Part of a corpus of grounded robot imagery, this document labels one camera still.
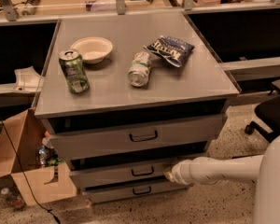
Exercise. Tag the coiled device on desk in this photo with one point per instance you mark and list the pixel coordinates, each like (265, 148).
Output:
(30, 7)

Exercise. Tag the blue chip bag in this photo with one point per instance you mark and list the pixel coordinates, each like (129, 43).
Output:
(173, 50)

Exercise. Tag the black office chair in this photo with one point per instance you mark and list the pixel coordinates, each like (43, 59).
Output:
(269, 113)

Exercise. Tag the upright green soda can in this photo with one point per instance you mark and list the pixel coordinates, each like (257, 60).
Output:
(72, 65)

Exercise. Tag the grey drawer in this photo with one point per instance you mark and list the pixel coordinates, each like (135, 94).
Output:
(122, 173)
(131, 189)
(142, 136)

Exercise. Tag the white paper bowl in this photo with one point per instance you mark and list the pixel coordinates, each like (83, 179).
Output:
(93, 49)

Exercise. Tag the lying white green can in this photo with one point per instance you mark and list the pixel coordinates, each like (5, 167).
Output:
(139, 71)

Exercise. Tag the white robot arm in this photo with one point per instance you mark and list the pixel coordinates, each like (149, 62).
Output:
(264, 169)

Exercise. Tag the grey top drawer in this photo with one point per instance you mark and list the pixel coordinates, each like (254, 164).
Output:
(142, 136)

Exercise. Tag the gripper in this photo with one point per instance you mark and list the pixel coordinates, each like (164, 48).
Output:
(181, 172)

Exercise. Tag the bottles inside cardboard box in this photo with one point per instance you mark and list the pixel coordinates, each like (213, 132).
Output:
(46, 154)

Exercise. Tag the grey bottom drawer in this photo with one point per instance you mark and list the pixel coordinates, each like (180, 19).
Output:
(131, 189)

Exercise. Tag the grey drawer cabinet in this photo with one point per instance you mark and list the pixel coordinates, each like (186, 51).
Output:
(199, 88)

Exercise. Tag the plastic bottle on floor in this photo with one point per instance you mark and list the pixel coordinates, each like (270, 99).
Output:
(13, 197)

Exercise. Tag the brown cardboard box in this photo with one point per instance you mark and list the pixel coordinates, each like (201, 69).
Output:
(19, 142)

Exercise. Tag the white bracket on shelf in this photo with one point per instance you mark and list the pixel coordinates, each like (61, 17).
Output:
(28, 80)

